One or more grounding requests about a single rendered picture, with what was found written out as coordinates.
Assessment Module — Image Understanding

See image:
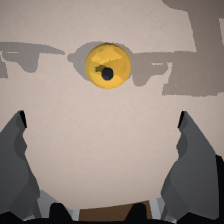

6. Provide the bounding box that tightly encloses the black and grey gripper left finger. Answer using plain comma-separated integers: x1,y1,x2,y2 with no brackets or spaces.
0,110,42,224

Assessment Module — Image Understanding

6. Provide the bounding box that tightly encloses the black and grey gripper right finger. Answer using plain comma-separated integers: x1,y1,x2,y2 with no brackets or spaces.
160,111,224,224

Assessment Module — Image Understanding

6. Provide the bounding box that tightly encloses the yellow dome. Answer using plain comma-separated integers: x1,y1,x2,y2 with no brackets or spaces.
85,43,131,89

